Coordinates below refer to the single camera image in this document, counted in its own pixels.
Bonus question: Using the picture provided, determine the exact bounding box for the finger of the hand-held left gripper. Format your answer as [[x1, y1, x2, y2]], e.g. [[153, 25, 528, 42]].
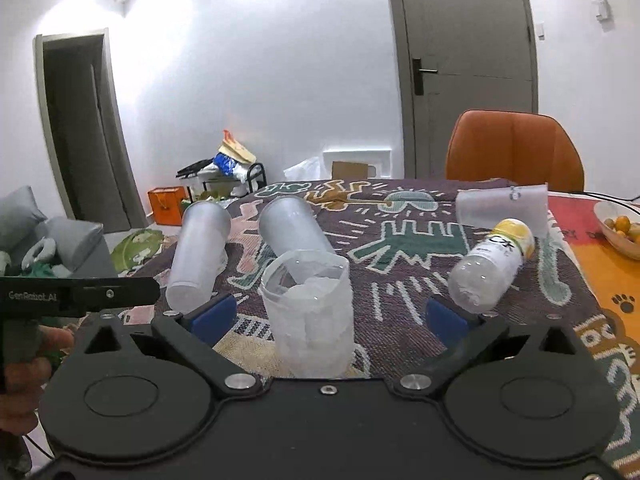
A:
[[74, 277, 161, 312]]

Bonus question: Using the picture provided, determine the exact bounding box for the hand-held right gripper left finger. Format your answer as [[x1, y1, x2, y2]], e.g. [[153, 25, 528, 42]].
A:
[[75, 294, 263, 397]]

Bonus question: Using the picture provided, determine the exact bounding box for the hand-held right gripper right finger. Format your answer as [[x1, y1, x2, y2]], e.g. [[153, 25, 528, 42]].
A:
[[397, 297, 583, 398]]

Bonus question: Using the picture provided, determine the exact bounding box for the tall frosted plastic cup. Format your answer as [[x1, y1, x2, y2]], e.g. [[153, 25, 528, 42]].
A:
[[258, 196, 337, 262], [166, 200, 234, 314]]

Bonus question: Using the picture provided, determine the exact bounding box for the clear crinkled plastic cup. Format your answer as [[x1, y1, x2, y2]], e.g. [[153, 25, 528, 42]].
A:
[[258, 251, 351, 379]]

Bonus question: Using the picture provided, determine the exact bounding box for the frosted cup with label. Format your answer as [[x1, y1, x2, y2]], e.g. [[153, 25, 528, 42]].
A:
[[455, 183, 550, 239]]

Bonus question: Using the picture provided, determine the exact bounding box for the person's left hand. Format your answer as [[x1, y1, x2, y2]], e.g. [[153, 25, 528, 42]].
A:
[[0, 325, 77, 434]]

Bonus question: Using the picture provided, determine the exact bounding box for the green patterned cloth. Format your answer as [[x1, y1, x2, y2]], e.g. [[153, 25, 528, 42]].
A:
[[109, 228, 166, 276]]

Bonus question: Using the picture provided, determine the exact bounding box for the grey sofa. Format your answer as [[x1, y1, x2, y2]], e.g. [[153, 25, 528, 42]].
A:
[[0, 185, 119, 282]]

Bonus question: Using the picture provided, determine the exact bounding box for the clear bottle with yellow cap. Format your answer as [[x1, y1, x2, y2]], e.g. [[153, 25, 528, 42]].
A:
[[447, 218, 536, 314]]

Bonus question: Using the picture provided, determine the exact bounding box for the purple printed blanket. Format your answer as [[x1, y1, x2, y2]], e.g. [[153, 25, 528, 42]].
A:
[[121, 177, 615, 382]]

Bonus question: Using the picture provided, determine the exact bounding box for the orange box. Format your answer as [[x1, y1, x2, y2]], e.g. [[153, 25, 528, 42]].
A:
[[147, 186, 187, 226]]

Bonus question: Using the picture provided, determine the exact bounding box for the black metal rack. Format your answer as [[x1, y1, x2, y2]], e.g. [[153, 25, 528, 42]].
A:
[[175, 159, 267, 202]]

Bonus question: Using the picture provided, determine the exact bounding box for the blue plastic bag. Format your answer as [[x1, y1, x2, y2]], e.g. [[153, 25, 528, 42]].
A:
[[213, 153, 239, 177]]

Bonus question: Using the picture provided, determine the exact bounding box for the orange cartoon blanket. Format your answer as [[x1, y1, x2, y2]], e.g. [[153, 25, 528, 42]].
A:
[[547, 192, 640, 479]]

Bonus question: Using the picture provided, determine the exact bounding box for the yellow and orange bag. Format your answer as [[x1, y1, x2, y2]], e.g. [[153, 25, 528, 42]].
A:
[[217, 129, 257, 166]]

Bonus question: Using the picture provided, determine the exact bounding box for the white plastic bag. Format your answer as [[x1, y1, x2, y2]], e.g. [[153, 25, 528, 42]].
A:
[[284, 156, 322, 184]]

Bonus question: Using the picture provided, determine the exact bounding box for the cardboard box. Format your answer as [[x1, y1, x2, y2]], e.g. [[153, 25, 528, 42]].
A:
[[331, 160, 379, 181]]

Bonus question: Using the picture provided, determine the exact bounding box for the orange chair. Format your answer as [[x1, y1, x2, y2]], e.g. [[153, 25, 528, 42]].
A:
[[444, 109, 586, 194]]

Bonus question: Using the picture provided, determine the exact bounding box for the white fruit bowl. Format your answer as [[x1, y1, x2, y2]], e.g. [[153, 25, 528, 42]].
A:
[[593, 199, 640, 261]]

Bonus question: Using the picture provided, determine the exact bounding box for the grey door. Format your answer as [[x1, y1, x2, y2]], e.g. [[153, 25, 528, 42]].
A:
[[384, 0, 539, 181]]

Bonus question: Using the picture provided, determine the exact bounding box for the dark doorway frame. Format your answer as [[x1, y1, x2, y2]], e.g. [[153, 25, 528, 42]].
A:
[[33, 28, 149, 234]]

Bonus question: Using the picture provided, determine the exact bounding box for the white wall box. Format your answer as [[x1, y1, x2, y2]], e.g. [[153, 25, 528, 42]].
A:
[[322, 148, 393, 180]]

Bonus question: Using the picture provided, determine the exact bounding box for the black cable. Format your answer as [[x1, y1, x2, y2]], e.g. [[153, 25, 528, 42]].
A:
[[549, 189, 640, 205]]

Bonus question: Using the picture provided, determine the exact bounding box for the black door handle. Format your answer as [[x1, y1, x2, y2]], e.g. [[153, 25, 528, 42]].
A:
[[411, 58, 440, 96]]

